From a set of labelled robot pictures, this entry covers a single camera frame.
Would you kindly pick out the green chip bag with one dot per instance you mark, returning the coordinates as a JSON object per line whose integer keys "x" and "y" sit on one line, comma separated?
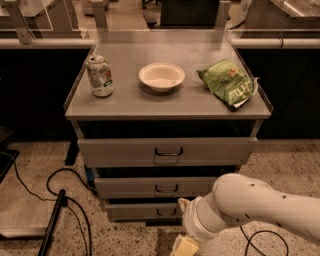
{"x": 229, "y": 83}

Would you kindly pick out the white horizontal rail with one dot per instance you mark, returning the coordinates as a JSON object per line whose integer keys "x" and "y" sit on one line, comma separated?
{"x": 70, "y": 43}

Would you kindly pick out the white paper bowl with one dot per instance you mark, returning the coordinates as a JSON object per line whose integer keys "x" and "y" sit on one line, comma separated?
{"x": 161, "y": 77}

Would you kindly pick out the grey drawer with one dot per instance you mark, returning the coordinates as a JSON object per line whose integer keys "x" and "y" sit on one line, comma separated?
{"x": 151, "y": 152}
{"x": 112, "y": 188}
{"x": 143, "y": 212}

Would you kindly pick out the black power strip bar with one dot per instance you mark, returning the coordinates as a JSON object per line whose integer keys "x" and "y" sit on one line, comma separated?
{"x": 61, "y": 201}

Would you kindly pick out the crushed white soda can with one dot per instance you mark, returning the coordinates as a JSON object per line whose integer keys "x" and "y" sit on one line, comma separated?
{"x": 99, "y": 73}

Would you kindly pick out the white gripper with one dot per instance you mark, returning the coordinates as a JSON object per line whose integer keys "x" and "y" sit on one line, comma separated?
{"x": 192, "y": 218}

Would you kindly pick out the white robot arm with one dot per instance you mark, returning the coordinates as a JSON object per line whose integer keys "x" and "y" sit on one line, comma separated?
{"x": 235, "y": 200}

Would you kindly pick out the grey top drawer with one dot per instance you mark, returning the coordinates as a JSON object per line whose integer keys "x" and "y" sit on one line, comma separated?
{"x": 151, "y": 152}

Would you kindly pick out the dark object at left edge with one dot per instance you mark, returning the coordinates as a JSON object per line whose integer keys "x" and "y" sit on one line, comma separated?
{"x": 7, "y": 156}

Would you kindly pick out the grey metal drawer cabinet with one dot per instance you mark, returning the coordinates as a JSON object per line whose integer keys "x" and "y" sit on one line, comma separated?
{"x": 136, "y": 111}

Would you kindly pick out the grey bottom drawer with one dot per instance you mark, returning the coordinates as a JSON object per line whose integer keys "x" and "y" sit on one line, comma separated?
{"x": 143, "y": 212}

